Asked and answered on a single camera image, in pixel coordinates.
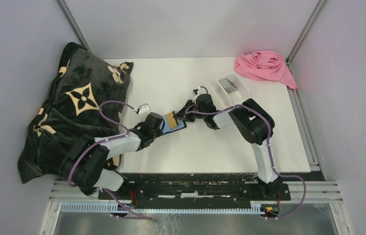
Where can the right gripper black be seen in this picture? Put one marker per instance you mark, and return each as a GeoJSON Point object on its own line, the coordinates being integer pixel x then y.
{"type": "Point", "coordinates": [182, 114]}

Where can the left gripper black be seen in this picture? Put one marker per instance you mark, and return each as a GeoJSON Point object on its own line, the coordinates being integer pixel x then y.
{"type": "Point", "coordinates": [158, 132]}

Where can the black leather card holder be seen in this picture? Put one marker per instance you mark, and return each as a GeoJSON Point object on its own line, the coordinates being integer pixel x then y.
{"type": "Point", "coordinates": [165, 129]}

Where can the gold credit card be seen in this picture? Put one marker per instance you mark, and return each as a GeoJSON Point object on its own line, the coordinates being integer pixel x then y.
{"type": "Point", "coordinates": [171, 120]}

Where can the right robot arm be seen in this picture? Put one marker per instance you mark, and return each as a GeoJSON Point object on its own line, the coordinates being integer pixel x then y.
{"type": "Point", "coordinates": [254, 124]}

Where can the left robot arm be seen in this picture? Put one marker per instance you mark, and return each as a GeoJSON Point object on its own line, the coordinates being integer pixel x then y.
{"type": "Point", "coordinates": [104, 155]}

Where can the stack of cards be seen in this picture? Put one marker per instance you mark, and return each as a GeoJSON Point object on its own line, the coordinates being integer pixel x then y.
{"type": "Point", "coordinates": [228, 85]}

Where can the white plastic bin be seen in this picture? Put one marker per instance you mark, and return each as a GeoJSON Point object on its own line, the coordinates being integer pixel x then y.
{"type": "Point", "coordinates": [242, 94]}

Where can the black floral pillow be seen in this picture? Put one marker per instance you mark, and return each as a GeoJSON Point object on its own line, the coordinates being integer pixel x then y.
{"type": "Point", "coordinates": [86, 97]}

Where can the pink crumpled cloth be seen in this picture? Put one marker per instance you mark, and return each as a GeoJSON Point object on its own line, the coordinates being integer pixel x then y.
{"type": "Point", "coordinates": [265, 65]}

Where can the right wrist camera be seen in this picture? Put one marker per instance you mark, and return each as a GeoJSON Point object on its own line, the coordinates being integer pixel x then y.
{"type": "Point", "coordinates": [200, 90]}

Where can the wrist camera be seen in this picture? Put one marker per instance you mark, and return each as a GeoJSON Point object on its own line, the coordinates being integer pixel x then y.
{"type": "Point", "coordinates": [143, 109]}
{"type": "Point", "coordinates": [200, 90]}

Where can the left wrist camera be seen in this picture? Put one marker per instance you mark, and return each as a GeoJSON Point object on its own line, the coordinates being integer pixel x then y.
{"type": "Point", "coordinates": [143, 109]}

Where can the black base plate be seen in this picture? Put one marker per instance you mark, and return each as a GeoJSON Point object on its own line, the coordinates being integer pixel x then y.
{"type": "Point", "coordinates": [194, 191]}

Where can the aluminium frame rail left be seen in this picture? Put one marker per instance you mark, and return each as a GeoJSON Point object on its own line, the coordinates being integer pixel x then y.
{"type": "Point", "coordinates": [73, 23]}

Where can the aluminium frame rail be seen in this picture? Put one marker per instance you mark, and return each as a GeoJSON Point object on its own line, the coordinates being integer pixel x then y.
{"type": "Point", "coordinates": [73, 23]}
{"type": "Point", "coordinates": [306, 29]}

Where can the aluminium frame rail right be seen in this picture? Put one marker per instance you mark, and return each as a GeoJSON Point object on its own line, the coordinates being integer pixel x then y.
{"type": "Point", "coordinates": [306, 29]}

